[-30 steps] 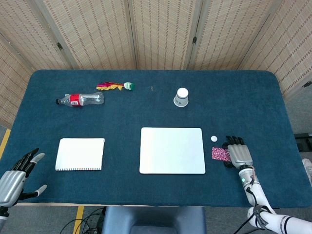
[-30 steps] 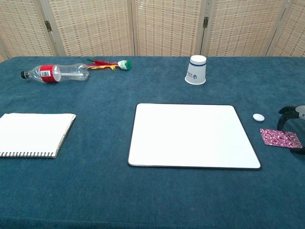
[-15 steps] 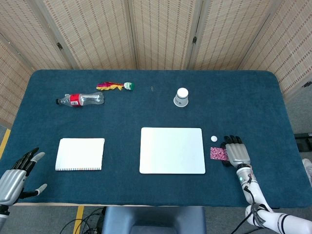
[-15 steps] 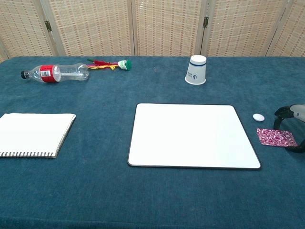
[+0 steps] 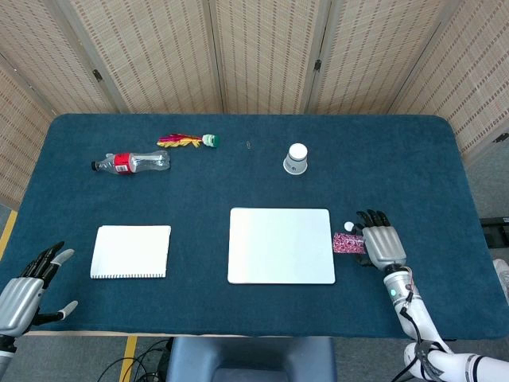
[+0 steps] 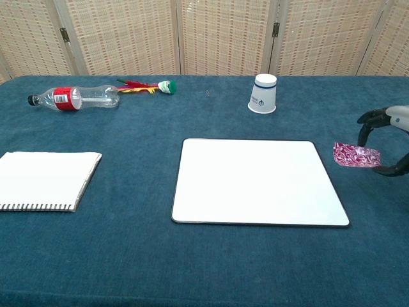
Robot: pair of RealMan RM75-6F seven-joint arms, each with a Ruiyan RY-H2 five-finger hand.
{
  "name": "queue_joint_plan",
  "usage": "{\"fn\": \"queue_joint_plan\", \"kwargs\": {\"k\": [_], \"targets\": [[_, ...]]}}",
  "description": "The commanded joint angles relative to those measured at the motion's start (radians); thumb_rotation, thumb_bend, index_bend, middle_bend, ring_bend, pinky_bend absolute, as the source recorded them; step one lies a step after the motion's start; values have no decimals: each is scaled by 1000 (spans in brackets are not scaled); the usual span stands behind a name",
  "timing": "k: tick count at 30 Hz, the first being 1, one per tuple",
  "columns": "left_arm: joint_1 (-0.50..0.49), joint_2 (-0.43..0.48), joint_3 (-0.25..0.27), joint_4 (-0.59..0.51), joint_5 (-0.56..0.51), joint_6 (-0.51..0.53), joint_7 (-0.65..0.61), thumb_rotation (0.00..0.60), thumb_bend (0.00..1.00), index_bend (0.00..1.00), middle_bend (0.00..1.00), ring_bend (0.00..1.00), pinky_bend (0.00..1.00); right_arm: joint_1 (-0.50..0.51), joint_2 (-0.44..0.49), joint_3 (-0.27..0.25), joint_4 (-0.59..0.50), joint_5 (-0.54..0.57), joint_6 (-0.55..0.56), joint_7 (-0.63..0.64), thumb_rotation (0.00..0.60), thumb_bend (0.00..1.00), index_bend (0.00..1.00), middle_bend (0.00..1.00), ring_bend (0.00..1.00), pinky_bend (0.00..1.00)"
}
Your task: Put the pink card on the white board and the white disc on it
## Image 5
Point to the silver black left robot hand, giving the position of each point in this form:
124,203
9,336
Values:
18,302

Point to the white rectangular board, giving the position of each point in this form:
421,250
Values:
280,246

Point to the white spiral notebook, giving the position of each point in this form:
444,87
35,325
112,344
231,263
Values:
130,251

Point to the bamboo folding screen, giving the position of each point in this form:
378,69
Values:
159,51

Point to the small metal paper clip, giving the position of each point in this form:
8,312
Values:
249,145

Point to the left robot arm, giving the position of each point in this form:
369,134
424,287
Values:
5,352

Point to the white sneaker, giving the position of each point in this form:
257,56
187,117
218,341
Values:
503,278

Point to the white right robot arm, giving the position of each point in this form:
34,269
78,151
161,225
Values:
421,322

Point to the dark blue table cloth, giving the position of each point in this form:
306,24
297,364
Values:
238,183

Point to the black screen hinge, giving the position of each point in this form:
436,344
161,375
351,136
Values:
500,138
317,65
96,74

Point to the pink patterned card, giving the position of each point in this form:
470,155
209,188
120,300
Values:
346,243

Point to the colourful feather shuttlecock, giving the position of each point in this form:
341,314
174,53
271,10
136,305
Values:
181,141

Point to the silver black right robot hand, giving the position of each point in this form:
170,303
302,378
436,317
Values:
382,244

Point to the white paper cup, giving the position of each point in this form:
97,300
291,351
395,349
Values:
296,161

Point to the clear bottle with red label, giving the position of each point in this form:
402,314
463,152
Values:
139,162

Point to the black equipment base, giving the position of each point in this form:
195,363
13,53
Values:
495,232

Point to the small white round disc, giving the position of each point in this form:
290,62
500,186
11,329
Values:
348,225

